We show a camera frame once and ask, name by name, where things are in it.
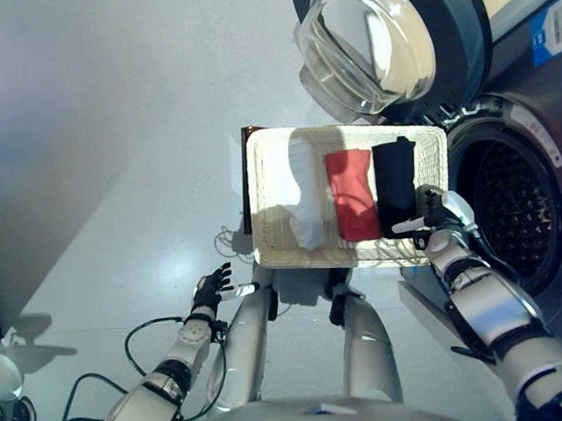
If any robot right black hand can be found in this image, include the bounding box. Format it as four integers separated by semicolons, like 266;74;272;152
390;187;457;252

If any robot left black hand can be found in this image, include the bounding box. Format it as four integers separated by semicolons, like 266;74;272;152
188;260;260;316

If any black cloth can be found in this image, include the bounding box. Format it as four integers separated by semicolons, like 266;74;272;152
371;135;421;239

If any red cloth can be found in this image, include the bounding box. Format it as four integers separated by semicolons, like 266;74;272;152
323;148;383;243

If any white cloth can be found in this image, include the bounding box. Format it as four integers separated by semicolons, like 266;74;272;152
285;137;329;253

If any grey front-load washing machine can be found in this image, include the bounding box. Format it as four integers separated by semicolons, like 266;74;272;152
389;0;562;351

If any robot left silver leg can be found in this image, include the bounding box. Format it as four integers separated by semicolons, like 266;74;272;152
202;265;282;411

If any robot silver leg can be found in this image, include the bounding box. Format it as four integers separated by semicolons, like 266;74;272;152
202;265;282;411
327;266;404;406

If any cream wicker basket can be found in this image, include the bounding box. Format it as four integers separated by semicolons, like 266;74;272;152
244;121;453;272

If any robot right silver leg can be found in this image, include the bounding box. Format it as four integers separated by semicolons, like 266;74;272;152
327;266;404;406

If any round glass washer door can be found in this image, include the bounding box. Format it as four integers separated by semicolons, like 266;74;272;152
290;0;496;127

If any robot grey torso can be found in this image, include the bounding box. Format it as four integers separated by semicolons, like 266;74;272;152
181;389;519;421

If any blue energy label sticker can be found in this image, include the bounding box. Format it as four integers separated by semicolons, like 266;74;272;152
529;0;562;68

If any white rounded object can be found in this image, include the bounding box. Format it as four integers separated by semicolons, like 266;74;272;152
0;351;26;407

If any thin cable on floor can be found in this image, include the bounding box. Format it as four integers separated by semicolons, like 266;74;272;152
214;223;256;260

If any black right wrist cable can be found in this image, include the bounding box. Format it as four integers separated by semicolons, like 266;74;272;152
463;223;544;302

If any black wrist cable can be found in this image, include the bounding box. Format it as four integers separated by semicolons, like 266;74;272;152
463;223;544;302
43;313;233;421

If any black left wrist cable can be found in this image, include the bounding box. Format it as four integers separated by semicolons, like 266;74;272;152
43;313;233;421

